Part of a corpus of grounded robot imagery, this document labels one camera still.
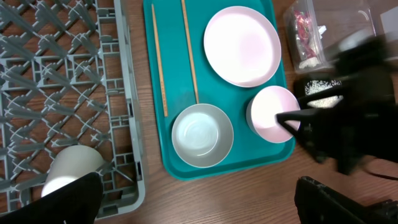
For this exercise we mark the wooden chopstick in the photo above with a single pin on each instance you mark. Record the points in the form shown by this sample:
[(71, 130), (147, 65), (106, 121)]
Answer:
[(190, 52), (159, 62)]

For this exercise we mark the teal serving tray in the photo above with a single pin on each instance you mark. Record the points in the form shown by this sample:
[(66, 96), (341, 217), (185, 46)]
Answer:
[(249, 150)]

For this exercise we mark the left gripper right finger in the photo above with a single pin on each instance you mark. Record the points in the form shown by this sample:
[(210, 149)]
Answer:
[(317, 203)]

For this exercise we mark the left wooden chopstick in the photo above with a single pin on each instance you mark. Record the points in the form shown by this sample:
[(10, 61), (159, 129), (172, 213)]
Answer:
[(159, 62)]

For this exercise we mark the right wooden chopstick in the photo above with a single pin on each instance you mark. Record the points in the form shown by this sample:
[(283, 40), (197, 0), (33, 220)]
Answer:
[(190, 52)]

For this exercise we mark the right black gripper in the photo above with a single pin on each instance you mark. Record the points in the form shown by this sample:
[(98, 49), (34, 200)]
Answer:
[(363, 123)]

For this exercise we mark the grey bowl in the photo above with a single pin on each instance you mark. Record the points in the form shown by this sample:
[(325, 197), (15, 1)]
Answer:
[(202, 135)]

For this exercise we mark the small pink bowl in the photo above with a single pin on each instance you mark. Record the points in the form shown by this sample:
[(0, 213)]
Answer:
[(262, 109)]

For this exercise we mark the grey dishwasher rack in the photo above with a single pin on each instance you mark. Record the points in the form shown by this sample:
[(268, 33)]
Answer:
[(67, 78)]

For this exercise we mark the black waste tray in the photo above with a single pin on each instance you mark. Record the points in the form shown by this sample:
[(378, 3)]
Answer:
[(308, 86)]

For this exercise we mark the red snack wrapper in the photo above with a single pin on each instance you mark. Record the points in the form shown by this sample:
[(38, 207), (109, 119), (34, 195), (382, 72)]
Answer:
[(303, 27)]

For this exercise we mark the white tissue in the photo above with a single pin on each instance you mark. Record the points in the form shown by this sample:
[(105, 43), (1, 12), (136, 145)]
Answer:
[(312, 61)]

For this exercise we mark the clear plastic waste bin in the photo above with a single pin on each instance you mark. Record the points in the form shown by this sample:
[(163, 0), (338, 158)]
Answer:
[(348, 23)]

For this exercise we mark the white paper cup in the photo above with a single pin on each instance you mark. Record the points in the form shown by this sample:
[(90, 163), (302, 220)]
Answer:
[(69, 165)]

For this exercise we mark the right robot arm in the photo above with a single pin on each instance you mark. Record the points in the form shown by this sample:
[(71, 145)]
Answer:
[(369, 57)]

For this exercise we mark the large white plate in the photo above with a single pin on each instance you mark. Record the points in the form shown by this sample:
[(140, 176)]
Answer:
[(242, 46)]

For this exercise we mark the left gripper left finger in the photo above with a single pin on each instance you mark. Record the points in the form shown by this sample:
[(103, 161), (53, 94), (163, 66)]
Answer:
[(77, 202)]

